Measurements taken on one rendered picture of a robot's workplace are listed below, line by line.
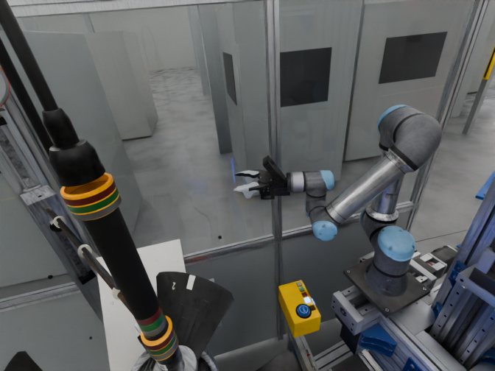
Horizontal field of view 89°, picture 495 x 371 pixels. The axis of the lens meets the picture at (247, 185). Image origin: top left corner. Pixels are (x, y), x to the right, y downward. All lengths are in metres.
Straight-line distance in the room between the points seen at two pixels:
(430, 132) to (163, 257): 0.86
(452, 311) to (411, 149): 0.58
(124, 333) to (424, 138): 1.03
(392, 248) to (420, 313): 0.34
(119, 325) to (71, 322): 0.74
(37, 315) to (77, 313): 0.16
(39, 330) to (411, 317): 1.67
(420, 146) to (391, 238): 0.36
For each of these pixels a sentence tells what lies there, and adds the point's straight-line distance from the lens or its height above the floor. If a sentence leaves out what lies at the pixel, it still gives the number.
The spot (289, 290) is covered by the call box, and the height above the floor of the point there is 1.07.
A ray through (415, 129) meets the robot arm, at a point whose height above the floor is 1.66.
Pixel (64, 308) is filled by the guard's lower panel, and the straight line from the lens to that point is 1.59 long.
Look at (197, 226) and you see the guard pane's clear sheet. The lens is 1.21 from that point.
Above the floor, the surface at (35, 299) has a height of 0.99.
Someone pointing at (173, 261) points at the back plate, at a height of 1.31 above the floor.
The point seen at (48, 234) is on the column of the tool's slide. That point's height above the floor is 1.41.
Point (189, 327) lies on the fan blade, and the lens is 0.67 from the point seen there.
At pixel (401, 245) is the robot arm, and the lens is 1.03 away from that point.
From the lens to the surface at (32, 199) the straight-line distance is 0.92.
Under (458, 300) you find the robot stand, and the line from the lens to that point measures 1.10.
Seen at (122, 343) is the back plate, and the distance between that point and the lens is 0.97.
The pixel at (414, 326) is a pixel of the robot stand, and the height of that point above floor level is 0.95.
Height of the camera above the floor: 1.93
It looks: 31 degrees down
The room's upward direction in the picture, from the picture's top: 5 degrees counter-clockwise
